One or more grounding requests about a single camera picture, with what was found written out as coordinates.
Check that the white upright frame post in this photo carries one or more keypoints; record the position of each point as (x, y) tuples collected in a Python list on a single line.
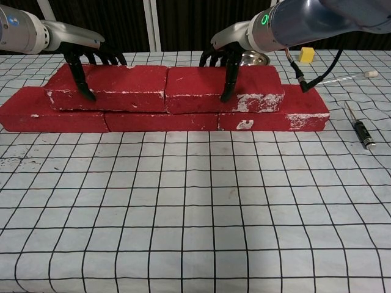
[(152, 24)]

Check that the red brick with white sticker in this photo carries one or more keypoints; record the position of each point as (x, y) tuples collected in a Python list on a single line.
[(305, 103)]

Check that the yellow cube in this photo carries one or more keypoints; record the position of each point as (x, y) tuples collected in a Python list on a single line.
[(306, 55)]

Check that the red brick chipped white edges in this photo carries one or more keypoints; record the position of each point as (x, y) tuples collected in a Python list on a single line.
[(122, 79)]

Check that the stainless steel bowl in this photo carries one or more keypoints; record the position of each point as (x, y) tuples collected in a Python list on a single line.
[(255, 58)]

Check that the red brick large white scuffs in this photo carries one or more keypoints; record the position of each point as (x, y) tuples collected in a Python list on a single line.
[(195, 82)]

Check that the white black grid tablecloth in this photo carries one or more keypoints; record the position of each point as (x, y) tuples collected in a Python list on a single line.
[(195, 219)]

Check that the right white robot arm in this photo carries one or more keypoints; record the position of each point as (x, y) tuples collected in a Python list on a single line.
[(305, 21)]

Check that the clear rod with white tip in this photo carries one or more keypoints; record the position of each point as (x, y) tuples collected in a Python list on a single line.
[(371, 73)]

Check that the white slanted frame post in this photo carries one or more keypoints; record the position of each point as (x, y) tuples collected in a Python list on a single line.
[(46, 10)]

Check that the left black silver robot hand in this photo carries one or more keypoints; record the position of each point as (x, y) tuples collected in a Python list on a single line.
[(73, 35)]

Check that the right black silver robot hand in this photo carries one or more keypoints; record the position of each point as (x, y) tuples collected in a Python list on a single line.
[(233, 35)]

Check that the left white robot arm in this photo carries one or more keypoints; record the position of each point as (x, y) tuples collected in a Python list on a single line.
[(21, 30)]

